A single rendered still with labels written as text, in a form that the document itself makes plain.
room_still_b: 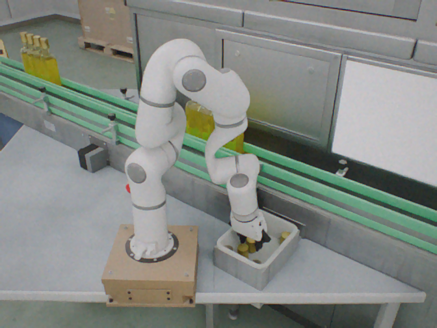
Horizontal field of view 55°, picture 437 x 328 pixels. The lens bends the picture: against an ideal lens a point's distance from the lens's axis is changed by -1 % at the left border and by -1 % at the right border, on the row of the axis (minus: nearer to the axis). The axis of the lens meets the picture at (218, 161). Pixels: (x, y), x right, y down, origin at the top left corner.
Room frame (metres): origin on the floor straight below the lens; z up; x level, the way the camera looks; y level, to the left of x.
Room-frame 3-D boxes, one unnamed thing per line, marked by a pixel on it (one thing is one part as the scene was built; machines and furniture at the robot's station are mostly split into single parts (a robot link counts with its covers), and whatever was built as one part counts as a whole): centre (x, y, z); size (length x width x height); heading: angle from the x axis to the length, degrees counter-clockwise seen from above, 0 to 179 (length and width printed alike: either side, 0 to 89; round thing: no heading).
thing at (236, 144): (1.29, -0.05, 0.99); 0.06 x 0.06 x 0.21; 52
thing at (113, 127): (1.43, 0.42, 0.94); 0.07 x 0.04 x 0.13; 143
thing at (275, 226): (0.96, -0.12, 0.80); 0.22 x 0.17 x 0.09; 143
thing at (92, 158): (1.48, 0.52, 0.79); 0.08 x 0.08 x 0.08; 53
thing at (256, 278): (0.98, -0.14, 0.79); 0.27 x 0.17 x 0.08; 143
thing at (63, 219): (1.57, 0.19, 0.73); 1.58 x 1.52 x 0.04; 90
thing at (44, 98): (1.71, 0.79, 0.94); 0.07 x 0.04 x 0.13; 143
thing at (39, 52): (1.97, 0.85, 1.02); 0.06 x 0.06 x 0.28; 53
